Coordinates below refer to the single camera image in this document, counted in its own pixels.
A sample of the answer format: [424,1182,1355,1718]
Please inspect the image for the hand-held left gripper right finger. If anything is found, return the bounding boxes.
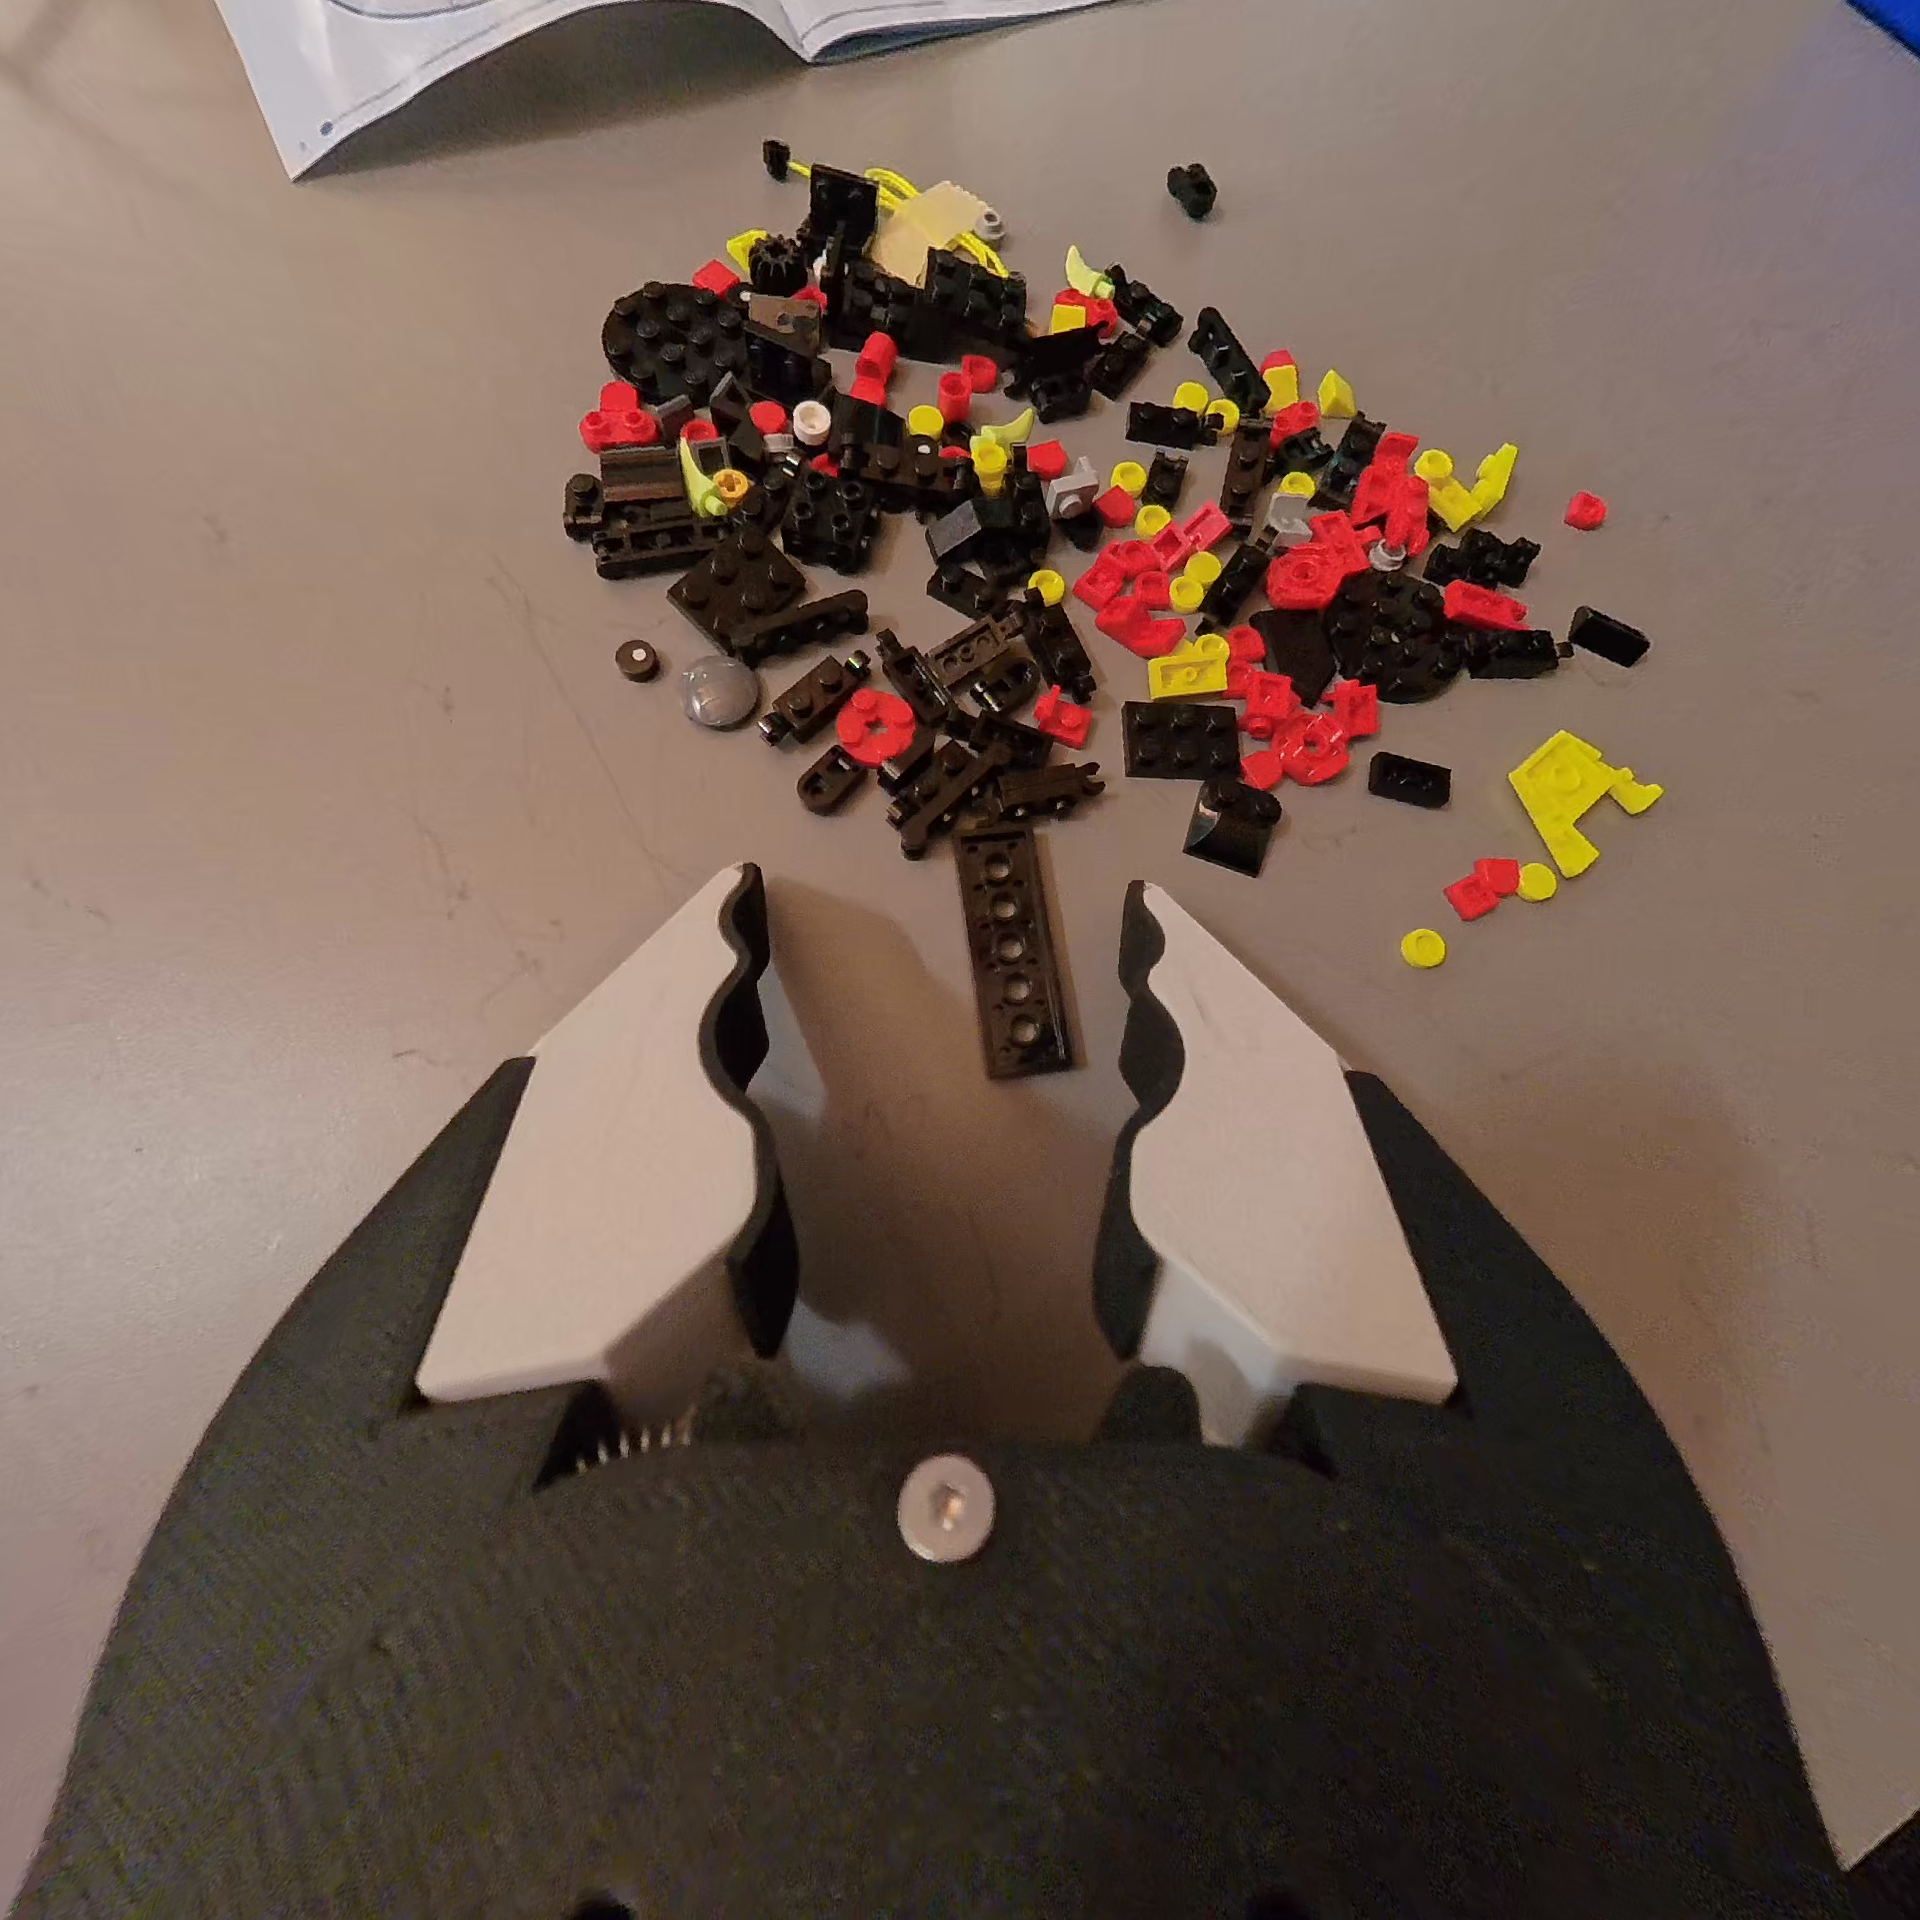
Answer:
[1092,881,1460,1444]

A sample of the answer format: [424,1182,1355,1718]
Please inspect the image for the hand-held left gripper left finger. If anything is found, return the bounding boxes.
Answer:
[417,862,911,1412]

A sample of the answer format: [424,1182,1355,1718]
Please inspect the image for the long black holed lego plate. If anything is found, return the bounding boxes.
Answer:
[953,822,1081,1081]

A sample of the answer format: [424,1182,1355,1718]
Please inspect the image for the pile of lego pieces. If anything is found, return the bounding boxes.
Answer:
[562,134,1548,902]

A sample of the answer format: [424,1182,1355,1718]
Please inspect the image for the yellow wedge lego plate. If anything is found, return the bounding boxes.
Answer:
[1507,729,1665,881]

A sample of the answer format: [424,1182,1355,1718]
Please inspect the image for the instruction booklet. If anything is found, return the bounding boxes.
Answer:
[217,0,1115,184]

